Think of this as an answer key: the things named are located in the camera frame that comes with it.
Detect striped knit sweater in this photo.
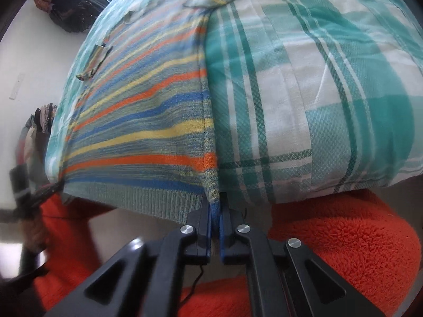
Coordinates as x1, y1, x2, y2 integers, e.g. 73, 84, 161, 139
59, 0, 234, 222

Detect white wall switch plate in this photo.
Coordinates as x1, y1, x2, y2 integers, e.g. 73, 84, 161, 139
9, 72, 25, 100

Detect clothes pile beside bed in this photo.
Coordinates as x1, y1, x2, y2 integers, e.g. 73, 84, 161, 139
15, 103, 57, 188

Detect teal plaid bed cover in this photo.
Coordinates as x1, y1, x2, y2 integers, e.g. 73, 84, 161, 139
45, 0, 422, 204

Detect person's left hand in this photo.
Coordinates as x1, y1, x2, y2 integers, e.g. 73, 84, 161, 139
19, 212, 48, 253

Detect dark clothes hanging on wall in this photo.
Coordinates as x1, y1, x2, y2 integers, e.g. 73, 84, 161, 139
34, 0, 101, 33

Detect red fleece garment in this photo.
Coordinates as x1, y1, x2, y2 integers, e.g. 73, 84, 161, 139
34, 190, 421, 316

